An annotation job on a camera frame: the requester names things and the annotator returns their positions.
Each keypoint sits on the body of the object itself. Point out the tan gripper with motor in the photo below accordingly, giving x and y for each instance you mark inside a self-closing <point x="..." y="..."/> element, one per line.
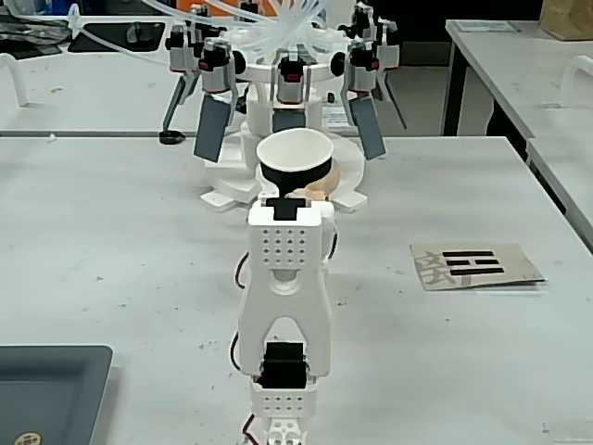
<point x="309" y="194"/>

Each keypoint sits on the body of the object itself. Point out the white paper cup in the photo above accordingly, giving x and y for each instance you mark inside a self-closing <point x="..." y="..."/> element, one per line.
<point x="294" y="174"/>

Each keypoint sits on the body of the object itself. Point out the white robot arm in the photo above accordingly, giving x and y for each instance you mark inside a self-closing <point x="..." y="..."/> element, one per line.
<point x="285" y="278"/>

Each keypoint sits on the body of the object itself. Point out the dark grey flap plate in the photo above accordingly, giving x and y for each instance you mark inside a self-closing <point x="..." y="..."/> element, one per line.
<point x="176" y="102"/>
<point x="287" y="121"/>
<point x="212" y="130"/>
<point x="394" y="102"/>
<point x="368" y="127"/>

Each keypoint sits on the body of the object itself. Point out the white printed paper sheet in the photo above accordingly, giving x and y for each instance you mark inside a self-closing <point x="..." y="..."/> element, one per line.
<point x="336" y="116"/>

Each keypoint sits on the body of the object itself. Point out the clear tubing bundle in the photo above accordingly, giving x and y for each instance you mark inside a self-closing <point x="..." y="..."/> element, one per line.
<point x="287" y="25"/>

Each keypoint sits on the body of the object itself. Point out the small black round dish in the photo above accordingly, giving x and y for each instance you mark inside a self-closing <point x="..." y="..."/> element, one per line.
<point x="171" y="137"/>

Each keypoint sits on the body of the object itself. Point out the cardboard card with black bars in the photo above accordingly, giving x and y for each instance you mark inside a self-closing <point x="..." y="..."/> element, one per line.
<point x="514" y="264"/>

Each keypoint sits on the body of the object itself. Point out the white side table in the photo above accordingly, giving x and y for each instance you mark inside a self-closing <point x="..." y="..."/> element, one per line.
<point x="519" y="69"/>

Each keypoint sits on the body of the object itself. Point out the flat paper stack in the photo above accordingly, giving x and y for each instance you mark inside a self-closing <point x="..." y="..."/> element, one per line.
<point x="486" y="25"/>

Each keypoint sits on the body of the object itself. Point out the black mat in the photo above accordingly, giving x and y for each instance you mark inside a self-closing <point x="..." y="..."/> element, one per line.
<point x="106" y="39"/>

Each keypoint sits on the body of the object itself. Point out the brown cardboard box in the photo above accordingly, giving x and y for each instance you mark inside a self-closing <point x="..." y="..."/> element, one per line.
<point x="567" y="18"/>

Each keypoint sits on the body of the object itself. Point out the grey plastic tray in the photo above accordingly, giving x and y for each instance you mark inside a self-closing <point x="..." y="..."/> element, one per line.
<point x="51" y="389"/>

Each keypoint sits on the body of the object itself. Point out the small gold round disc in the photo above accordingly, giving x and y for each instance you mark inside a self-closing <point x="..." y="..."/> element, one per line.
<point x="27" y="438"/>

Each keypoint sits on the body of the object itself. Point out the white curved bracket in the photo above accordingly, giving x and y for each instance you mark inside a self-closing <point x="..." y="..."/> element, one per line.
<point x="576" y="69"/>
<point x="16" y="69"/>

